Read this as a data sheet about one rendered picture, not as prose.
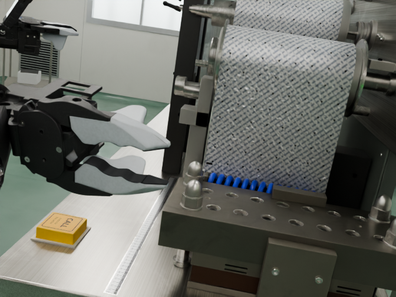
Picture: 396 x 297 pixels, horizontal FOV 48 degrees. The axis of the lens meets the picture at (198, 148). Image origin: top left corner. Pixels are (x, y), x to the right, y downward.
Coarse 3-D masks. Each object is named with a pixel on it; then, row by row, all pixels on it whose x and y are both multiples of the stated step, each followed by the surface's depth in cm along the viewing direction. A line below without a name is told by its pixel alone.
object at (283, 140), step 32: (224, 96) 83; (256, 96) 82; (224, 128) 84; (256, 128) 84; (288, 128) 83; (320, 128) 82; (224, 160) 86; (256, 160) 85; (288, 160) 84; (320, 160) 84; (320, 192) 85
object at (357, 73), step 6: (222, 30) 83; (360, 48) 82; (216, 54) 82; (360, 54) 81; (216, 60) 82; (360, 60) 80; (360, 66) 80; (354, 72) 79; (360, 72) 79; (354, 78) 80; (354, 84) 80; (354, 90) 80; (348, 96) 81; (354, 96) 81; (348, 102) 82
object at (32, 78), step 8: (24, 16) 533; (24, 72) 535; (32, 72) 541; (40, 72) 560; (8, 80) 543; (16, 80) 550; (24, 80) 537; (32, 80) 539; (40, 80) 565; (48, 80) 581
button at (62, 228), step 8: (48, 216) 84; (56, 216) 84; (64, 216) 85; (72, 216) 85; (40, 224) 81; (48, 224) 81; (56, 224) 82; (64, 224) 82; (72, 224) 82; (80, 224) 83; (40, 232) 80; (48, 232) 80; (56, 232) 79; (64, 232) 79; (72, 232) 80; (80, 232) 83; (56, 240) 80; (64, 240) 80; (72, 240) 80
